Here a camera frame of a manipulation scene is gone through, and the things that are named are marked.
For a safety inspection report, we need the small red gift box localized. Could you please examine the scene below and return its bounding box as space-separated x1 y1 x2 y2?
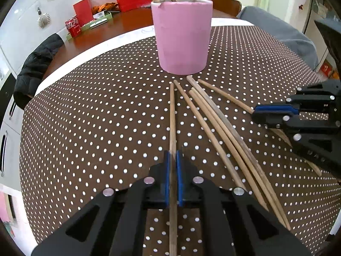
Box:
73 0 94 27

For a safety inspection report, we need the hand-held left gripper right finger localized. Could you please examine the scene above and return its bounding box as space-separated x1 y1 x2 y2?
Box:
177 151 312 256

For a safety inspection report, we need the black angular panel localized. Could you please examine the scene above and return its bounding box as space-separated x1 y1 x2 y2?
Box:
314 19 341 80

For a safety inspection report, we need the red soda can pack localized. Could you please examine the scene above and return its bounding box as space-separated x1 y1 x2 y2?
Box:
65 16 82 38

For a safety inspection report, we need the brown wooden chair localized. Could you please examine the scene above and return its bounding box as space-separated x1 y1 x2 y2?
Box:
196 0 242 18

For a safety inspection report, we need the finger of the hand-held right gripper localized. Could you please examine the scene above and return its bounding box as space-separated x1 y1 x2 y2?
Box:
251 113 341 139
254 81 341 115

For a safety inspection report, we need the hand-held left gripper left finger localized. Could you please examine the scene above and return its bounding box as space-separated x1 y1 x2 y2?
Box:
30 151 170 256

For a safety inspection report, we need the black jacket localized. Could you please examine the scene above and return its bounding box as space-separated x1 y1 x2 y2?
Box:
13 33 64 110

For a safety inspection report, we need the pink cup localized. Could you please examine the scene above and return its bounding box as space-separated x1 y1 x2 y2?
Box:
151 0 214 76

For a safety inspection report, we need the brown polka dot tablecloth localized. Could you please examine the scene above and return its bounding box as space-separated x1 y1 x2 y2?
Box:
20 17 341 256

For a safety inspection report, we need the orange snack packet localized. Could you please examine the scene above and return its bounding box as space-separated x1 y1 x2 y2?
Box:
92 2 119 14

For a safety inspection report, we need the green flat case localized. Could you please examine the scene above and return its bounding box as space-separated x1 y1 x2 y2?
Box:
80 11 112 31

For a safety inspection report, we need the bundle of wooden chopsticks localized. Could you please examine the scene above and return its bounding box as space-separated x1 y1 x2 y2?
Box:
186 75 291 231

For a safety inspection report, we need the white sideboard cabinet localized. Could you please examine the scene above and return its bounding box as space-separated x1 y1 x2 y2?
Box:
0 51 24 192

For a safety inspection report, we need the hanging wall brush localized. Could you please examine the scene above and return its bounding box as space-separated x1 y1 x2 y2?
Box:
36 7 51 28

